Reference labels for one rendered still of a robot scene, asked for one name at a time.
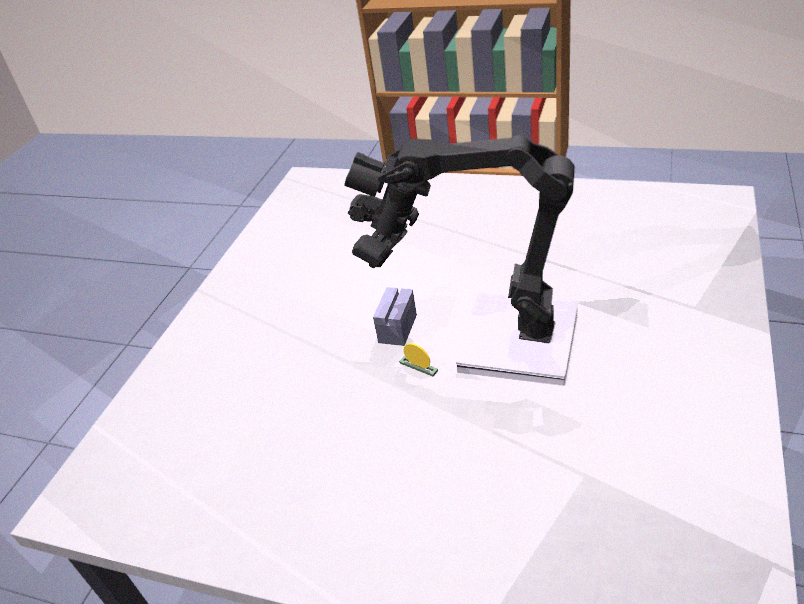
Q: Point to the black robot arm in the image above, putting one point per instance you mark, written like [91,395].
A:
[407,170]

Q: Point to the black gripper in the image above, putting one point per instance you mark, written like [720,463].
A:
[390,230]

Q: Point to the thin gold coin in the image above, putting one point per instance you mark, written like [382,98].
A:
[416,355]

